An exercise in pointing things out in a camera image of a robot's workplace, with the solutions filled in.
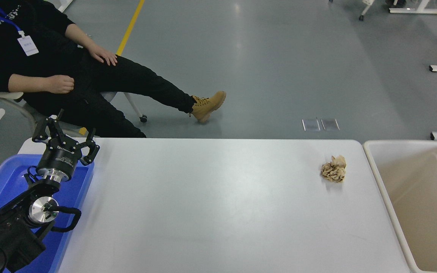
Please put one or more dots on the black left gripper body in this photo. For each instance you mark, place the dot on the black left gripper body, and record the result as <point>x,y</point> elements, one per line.
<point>60,159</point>

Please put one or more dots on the tan paper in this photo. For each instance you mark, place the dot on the tan paper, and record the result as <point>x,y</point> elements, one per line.
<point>334,170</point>

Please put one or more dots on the person's left forearm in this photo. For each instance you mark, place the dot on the person's left forearm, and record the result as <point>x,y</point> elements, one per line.
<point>80,38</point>

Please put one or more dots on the person's right forearm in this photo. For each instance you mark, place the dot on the person's right forearm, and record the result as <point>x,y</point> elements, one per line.
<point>27,83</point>

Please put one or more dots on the person's right hand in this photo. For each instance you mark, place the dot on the person's right hand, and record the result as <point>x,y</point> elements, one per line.
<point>60,84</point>

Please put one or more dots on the person's left hand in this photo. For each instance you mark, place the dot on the person's left hand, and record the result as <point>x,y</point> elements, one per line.
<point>104,57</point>

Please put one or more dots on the blue plastic tray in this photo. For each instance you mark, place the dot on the blue plastic tray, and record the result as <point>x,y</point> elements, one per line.
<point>10,170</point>

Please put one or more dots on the grey office chair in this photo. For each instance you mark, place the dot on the grey office chair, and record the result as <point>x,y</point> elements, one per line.
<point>132,106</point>

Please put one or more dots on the large pale plastic bin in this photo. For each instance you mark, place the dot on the large pale plastic bin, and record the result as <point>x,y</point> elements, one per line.
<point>412,178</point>

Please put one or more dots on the person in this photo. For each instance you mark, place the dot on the person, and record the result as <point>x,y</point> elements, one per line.
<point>395,3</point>
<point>51,53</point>

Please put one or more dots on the white desk foot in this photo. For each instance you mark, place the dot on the white desk foot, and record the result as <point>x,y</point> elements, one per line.
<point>419,10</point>

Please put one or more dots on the white wheeled chair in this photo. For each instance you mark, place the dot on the white wheeled chair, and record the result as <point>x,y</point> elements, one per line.
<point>365,9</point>

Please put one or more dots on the metal floor plate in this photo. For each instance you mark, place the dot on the metal floor plate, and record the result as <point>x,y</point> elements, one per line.
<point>311,124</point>
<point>330,124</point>

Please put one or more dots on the white desk leg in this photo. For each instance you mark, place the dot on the white desk leg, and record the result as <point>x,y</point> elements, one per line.
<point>66,4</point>

